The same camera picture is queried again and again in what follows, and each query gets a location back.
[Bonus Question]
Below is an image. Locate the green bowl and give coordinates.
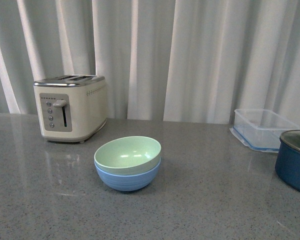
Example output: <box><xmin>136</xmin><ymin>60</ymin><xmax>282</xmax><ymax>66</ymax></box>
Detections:
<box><xmin>94</xmin><ymin>136</ymin><xmax>162</xmax><ymax>176</ymax></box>

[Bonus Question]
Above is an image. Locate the blue bowl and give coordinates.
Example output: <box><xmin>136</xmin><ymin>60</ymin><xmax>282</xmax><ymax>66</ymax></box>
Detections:
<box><xmin>94</xmin><ymin>160</ymin><xmax>161</xmax><ymax>192</ymax></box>

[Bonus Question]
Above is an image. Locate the white curtain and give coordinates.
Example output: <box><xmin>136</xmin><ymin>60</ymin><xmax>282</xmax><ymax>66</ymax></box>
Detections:
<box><xmin>0</xmin><ymin>0</ymin><xmax>300</xmax><ymax>126</ymax></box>

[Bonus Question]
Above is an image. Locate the cream toaster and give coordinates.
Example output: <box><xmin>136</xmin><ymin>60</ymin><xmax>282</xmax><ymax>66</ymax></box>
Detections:
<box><xmin>33</xmin><ymin>75</ymin><xmax>108</xmax><ymax>143</ymax></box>

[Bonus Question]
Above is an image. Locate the clear plastic container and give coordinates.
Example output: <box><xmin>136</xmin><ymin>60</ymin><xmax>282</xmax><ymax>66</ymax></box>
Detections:
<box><xmin>230</xmin><ymin>108</ymin><xmax>300</xmax><ymax>153</ymax></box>

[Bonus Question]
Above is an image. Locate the blue saucepan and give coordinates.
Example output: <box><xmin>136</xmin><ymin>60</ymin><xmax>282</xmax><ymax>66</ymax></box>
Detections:
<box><xmin>275</xmin><ymin>130</ymin><xmax>300</xmax><ymax>192</ymax></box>

